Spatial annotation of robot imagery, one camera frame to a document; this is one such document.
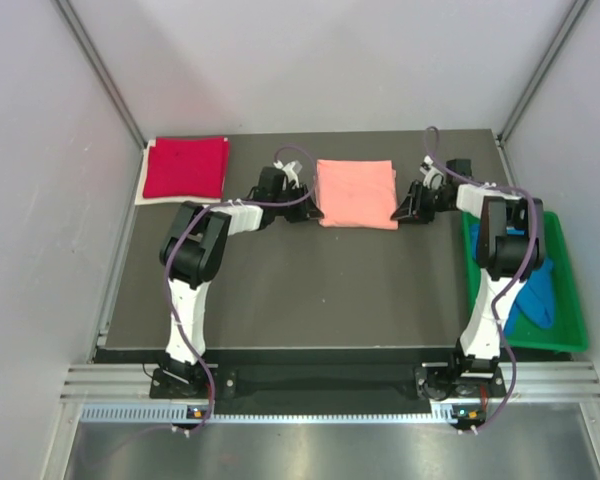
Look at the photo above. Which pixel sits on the salmon pink t shirt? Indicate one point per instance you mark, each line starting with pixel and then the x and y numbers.
pixel 356 194

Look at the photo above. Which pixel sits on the aluminium frame post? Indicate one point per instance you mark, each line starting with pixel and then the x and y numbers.
pixel 75 25
pixel 566 27

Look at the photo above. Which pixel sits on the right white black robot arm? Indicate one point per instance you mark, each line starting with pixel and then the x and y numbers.
pixel 510 247

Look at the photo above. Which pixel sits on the right aluminium frame post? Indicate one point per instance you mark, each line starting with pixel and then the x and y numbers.
pixel 566 27

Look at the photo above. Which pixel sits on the green plastic bin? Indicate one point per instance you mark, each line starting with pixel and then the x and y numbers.
pixel 569 333

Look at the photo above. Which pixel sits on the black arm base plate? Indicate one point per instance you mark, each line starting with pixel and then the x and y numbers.
pixel 430 373

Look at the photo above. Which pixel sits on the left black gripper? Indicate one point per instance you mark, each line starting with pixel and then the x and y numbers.
pixel 306 209

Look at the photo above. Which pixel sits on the folded white t shirt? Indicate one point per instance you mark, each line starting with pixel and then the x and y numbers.
pixel 140 199

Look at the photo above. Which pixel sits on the blue t shirt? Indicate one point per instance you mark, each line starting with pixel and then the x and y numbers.
pixel 535 301

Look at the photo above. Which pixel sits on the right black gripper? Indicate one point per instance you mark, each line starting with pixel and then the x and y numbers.
pixel 413 205

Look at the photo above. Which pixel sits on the folded red t shirt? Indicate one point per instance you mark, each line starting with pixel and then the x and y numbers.
pixel 179 167

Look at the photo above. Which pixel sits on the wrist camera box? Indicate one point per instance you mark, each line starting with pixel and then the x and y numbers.
pixel 459 170
pixel 270 184

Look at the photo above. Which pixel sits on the left aluminium frame post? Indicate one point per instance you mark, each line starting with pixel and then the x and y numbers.
pixel 75 25

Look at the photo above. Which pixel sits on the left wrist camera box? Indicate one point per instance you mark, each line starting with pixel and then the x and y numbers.
pixel 270 184

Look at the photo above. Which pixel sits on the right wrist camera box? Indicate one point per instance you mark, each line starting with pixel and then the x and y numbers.
pixel 459 170

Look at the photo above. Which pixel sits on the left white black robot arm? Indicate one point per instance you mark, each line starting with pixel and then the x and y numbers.
pixel 193 251

